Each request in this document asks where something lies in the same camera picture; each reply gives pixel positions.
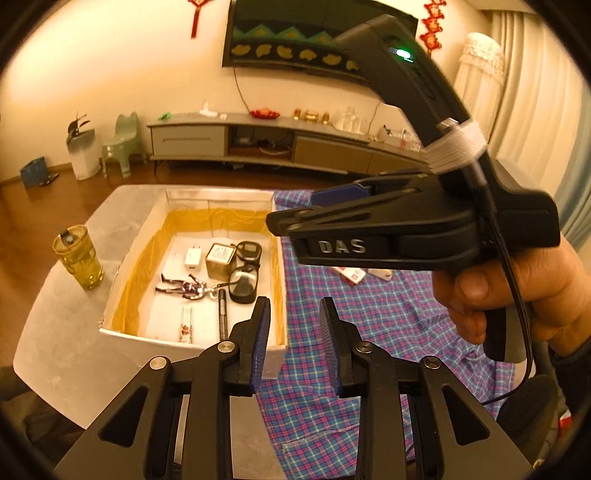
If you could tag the black pen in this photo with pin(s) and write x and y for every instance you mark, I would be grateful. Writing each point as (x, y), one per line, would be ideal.
(222, 314)

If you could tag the clutter of small cabinet packets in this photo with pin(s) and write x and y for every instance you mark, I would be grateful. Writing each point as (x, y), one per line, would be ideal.
(397, 136)

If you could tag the small white carton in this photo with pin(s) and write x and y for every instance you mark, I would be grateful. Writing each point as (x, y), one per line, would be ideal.
(381, 274)

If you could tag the white foam box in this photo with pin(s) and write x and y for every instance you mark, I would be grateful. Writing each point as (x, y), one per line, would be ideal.
(171, 258)

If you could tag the white power adapter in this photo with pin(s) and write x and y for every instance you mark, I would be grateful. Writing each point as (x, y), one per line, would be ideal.
(192, 259)

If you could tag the wide gold ornament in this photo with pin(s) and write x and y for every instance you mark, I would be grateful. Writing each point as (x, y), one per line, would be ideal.
(312, 115)

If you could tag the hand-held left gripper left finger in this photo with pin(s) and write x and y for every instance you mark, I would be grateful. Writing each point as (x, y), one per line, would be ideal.
(258, 341)

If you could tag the green child chair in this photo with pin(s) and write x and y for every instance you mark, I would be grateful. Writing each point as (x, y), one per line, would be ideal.
(124, 138)

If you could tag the pale window curtain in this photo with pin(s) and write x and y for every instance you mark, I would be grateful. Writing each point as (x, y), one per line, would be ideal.
(540, 115)

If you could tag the red plate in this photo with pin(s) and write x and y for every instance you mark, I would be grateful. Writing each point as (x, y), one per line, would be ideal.
(264, 113)

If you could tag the person's right forearm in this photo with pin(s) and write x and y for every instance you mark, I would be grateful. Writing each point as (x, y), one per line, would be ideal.
(570, 357)

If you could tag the person's right hand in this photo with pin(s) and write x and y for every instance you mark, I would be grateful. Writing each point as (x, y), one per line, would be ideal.
(554, 286)

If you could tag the dark slippers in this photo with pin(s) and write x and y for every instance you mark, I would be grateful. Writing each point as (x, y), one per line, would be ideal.
(49, 179)

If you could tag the blue plaid cloth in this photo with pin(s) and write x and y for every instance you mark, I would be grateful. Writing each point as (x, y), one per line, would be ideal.
(392, 323)

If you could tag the purple toy figurine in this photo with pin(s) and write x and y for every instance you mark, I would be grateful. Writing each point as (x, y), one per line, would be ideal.
(191, 288)

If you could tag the small white tube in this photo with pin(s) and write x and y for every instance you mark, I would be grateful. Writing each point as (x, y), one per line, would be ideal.
(186, 323)

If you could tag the glass jar with yellow liquid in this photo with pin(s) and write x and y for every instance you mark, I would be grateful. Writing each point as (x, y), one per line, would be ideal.
(81, 263)

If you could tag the dark sunglasses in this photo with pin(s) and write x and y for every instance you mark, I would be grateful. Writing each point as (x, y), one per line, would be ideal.
(242, 284)

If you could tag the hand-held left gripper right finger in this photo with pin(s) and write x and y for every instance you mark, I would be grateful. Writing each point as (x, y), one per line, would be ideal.
(330, 341)

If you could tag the group of clear glasses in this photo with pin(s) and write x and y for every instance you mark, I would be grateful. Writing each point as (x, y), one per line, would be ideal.
(349, 120)

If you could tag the white planter with dark plant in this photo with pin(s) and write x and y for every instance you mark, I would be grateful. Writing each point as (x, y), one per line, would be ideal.
(83, 152)

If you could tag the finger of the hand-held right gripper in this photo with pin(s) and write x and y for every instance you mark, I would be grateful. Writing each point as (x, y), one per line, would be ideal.
(337, 194)
(369, 219)

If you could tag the standing air conditioner with cover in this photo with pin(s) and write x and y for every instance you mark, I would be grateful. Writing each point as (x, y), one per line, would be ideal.
(480, 74)

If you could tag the blue plastic basket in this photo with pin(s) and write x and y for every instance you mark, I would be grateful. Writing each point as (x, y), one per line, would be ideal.
(32, 173)

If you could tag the red knot wall ornament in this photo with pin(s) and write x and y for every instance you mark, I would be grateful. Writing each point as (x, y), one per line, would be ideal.
(431, 27)
(197, 16)

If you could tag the tan square box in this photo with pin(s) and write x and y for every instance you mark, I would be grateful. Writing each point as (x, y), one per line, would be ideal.
(220, 261)

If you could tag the long grey television cabinet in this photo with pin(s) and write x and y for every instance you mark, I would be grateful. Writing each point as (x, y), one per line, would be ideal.
(184, 141)

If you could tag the white box with red label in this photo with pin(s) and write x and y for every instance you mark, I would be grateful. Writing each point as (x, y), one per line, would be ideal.
(353, 275)

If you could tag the wall television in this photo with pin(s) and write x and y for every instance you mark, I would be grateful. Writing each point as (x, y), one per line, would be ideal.
(277, 46)

